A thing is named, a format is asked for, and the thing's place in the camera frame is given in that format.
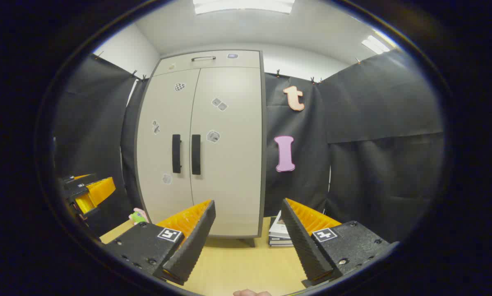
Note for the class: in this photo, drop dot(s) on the small ceiling light panel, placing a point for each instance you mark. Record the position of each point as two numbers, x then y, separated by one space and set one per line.
375 44

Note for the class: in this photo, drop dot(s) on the green pink plush toy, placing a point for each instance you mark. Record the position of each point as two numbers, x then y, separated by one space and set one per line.
139 216

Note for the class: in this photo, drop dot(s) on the beige cabinet drawer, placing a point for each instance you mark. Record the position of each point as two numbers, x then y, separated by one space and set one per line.
246 61

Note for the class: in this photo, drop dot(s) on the beige double-door shoe cabinet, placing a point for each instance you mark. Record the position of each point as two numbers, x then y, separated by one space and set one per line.
229 205

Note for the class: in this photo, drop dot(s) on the white cover book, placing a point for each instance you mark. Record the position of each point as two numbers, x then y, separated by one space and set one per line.
278 228

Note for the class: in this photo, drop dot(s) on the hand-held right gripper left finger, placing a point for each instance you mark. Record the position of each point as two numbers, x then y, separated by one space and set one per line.
192 250

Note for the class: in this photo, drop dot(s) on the dark cover book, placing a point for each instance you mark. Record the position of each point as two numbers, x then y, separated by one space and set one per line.
280 243

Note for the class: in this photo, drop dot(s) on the beige cabinet door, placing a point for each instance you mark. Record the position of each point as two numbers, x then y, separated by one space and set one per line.
233 185
163 197

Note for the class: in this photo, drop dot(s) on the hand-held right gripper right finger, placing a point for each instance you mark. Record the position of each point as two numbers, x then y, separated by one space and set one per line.
305 250

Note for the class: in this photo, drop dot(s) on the black backdrop cloth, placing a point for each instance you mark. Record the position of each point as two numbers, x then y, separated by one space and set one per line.
373 164

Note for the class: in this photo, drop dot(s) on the large ceiling light panel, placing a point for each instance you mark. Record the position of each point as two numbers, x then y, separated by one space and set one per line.
241 5

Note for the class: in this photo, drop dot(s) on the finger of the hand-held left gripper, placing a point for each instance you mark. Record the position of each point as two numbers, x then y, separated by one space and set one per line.
98 192
79 181

